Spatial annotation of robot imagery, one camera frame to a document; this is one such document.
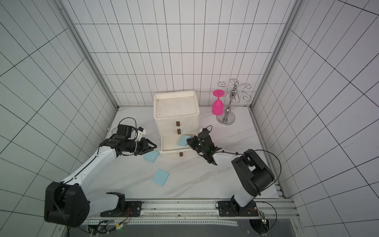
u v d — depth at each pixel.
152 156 0.91
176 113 0.85
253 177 0.45
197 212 0.73
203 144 0.70
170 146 0.92
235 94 0.92
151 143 0.77
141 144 0.71
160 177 0.84
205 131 0.85
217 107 0.98
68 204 0.40
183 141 0.92
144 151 0.72
